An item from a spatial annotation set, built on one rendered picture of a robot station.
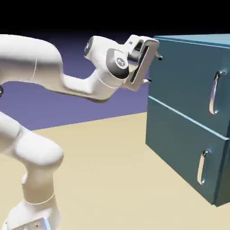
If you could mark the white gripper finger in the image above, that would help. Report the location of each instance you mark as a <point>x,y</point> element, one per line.
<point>147,80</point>
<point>159,56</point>

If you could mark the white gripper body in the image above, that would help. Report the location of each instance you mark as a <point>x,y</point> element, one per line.
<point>145,64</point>

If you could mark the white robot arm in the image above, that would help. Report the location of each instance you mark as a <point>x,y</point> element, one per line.
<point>45,61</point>

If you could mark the teal cabinet door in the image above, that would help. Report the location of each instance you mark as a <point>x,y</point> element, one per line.
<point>176,151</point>
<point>183,86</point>

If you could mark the teal painted cabinet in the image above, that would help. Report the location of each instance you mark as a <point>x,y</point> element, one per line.
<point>188,116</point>

